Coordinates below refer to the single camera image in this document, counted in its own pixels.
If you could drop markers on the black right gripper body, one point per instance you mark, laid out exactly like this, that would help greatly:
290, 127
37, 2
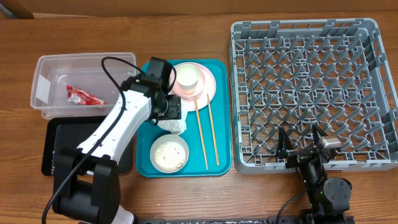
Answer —
298, 157

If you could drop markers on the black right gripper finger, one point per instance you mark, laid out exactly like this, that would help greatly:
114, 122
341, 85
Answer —
317, 133
284, 143

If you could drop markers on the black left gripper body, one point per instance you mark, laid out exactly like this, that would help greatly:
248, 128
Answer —
174, 107

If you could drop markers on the white napkin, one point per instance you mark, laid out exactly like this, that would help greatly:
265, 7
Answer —
176, 126

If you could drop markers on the grey bowl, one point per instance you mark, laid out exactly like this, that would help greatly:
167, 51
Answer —
169, 153

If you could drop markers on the red snack wrapper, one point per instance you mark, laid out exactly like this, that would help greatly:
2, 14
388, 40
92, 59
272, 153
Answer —
78, 96

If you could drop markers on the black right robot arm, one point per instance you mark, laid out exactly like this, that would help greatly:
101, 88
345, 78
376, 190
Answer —
328, 197

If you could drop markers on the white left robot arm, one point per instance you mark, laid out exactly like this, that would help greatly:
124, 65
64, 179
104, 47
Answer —
86, 183

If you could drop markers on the grey dishwasher rack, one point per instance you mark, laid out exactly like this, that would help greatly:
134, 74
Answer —
297, 73

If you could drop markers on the left wooden chopstick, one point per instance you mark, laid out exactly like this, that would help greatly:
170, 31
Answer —
201, 133

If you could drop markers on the wooden chopstick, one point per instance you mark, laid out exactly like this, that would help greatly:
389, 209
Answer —
213, 131
201, 133

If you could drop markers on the pale green cup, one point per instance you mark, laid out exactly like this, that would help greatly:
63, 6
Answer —
187, 76

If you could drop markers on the right wooden chopstick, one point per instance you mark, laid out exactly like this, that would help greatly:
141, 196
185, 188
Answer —
213, 131

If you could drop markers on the teal plastic tray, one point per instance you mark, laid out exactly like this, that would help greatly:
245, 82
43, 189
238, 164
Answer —
148, 133

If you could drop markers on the clear plastic bin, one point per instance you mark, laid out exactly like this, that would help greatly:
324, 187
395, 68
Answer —
54, 73

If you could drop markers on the black tray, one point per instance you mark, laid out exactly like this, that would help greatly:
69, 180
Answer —
67, 132

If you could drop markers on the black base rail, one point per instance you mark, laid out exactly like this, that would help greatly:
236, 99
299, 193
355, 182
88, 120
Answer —
269, 220

